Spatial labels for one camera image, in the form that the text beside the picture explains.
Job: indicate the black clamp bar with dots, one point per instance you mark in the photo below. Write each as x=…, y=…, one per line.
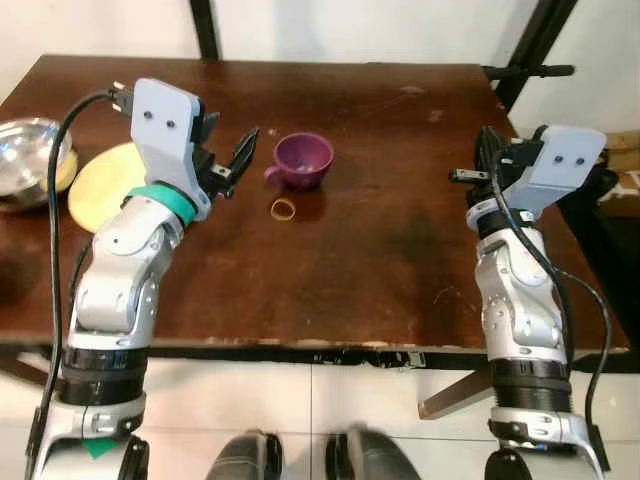
x=530, y=71

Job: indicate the robot leg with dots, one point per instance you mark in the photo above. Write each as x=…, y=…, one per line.
x=245, y=458
x=370, y=455

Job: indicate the slanted black frame post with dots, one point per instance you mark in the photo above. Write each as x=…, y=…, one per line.
x=535, y=45

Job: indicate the tan rubber band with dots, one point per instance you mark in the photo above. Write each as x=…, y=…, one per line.
x=273, y=209

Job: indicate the robot left leg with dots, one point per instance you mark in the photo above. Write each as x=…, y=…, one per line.
x=245, y=458

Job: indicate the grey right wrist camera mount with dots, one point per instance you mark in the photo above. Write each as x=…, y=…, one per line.
x=565, y=160

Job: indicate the thin black upright post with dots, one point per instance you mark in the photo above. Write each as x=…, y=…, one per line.
x=205, y=28

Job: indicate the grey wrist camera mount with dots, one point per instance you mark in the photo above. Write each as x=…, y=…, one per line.
x=565, y=160
x=162, y=125

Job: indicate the purple cup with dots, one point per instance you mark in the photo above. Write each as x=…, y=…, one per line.
x=303, y=160

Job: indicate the robot right leg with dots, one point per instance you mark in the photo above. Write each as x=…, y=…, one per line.
x=370, y=455

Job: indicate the brown wooden slat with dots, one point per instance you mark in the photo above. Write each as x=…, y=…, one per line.
x=450, y=397

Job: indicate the yellow plate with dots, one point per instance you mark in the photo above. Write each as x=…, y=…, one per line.
x=100, y=190

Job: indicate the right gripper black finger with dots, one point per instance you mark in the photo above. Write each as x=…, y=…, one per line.
x=490, y=150

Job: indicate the brown wooden table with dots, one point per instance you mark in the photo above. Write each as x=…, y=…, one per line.
x=360, y=270

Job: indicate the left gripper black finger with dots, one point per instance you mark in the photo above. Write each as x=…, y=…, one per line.
x=246, y=152
x=210, y=125

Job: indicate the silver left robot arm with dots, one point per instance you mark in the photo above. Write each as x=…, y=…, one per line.
x=115, y=270

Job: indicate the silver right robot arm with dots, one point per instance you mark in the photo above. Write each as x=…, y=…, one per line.
x=520, y=320

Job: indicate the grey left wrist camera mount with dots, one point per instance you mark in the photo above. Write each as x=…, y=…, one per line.
x=162, y=125

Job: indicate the cardboard box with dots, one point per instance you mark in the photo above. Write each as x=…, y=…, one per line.
x=625, y=160

